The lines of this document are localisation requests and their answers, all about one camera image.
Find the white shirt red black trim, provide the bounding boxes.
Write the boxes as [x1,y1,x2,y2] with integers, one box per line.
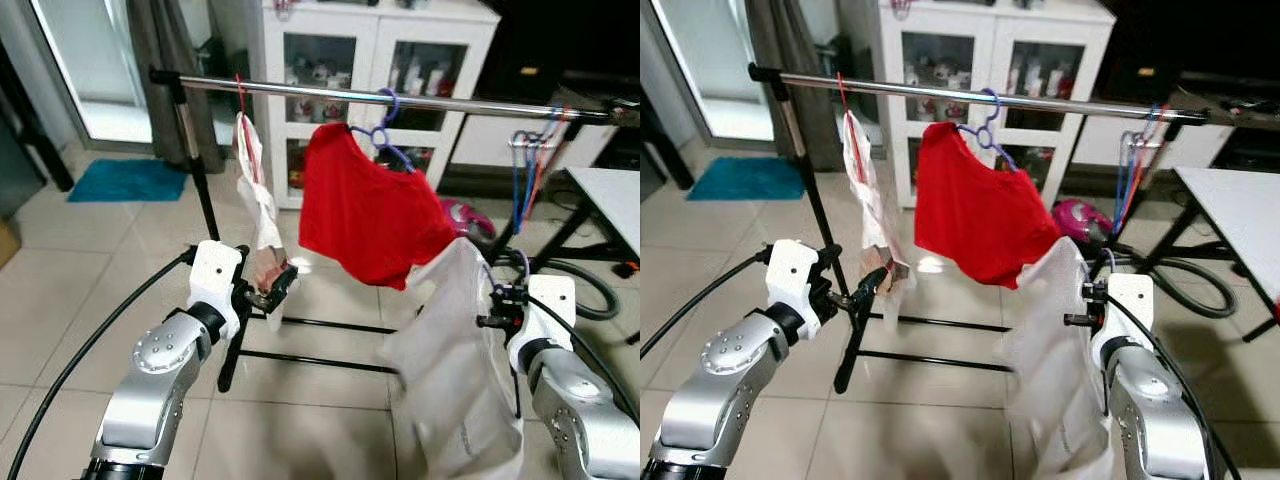
[380,238,526,480]
[995,237,1116,480]

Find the small white garment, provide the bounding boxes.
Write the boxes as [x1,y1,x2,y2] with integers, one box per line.
[233,112,299,331]
[843,110,911,326]

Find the orange red hanger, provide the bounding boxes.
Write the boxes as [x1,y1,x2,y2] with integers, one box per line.
[1130,105,1171,226]
[530,110,566,216]

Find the pink vacuum cleaner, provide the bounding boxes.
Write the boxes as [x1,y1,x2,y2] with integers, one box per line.
[1050,197,1113,244]
[440,197,498,241]

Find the white low cabinet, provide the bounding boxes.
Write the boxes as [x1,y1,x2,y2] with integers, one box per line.
[1070,110,1236,171]
[448,100,616,173]

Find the teal floor mat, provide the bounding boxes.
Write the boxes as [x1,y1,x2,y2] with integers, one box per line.
[68,158,189,204]
[687,156,806,201]

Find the white table black legs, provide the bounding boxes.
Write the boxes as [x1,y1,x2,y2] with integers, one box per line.
[1110,165,1280,343]
[500,165,641,281]

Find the black television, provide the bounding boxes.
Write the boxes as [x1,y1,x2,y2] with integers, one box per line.
[480,0,641,101]
[1100,0,1280,101]

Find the grey curtain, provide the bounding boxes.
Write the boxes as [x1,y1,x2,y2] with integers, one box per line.
[745,0,846,171]
[125,0,226,173]

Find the glass door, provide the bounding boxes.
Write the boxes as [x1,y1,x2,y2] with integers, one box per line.
[30,0,156,146]
[655,0,771,141]

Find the white glass-door cabinet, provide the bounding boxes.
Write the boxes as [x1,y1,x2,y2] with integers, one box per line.
[880,0,1116,209]
[247,0,501,211]

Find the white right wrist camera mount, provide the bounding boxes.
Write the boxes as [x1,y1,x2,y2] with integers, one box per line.
[515,275,578,346]
[1098,273,1156,346]

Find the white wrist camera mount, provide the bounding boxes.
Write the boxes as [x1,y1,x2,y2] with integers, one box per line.
[515,275,578,346]
[1098,273,1156,346]
[187,240,246,313]
[765,240,823,313]

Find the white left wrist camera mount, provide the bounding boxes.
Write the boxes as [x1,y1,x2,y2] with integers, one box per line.
[765,240,823,313]
[187,240,246,313]

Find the black vacuum hose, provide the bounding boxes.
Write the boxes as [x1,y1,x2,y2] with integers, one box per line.
[500,255,641,321]
[1110,245,1241,321]

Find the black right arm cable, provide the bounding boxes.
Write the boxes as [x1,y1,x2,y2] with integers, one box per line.
[520,290,641,426]
[1105,290,1243,480]

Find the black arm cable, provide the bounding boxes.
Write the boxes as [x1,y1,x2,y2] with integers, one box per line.
[520,290,641,426]
[1105,290,1243,480]
[640,245,771,361]
[5,245,196,480]

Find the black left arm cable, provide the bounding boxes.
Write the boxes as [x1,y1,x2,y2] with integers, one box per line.
[640,245,771,361]
[5,245,196,480]

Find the red wire hanger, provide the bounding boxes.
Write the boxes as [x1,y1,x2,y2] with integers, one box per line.
[235,73,263,186]
[838,72,866,186]

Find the metal clothes rack black frame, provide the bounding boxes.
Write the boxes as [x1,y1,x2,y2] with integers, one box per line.
[148,68,641,393]
[748,63,1280,394]

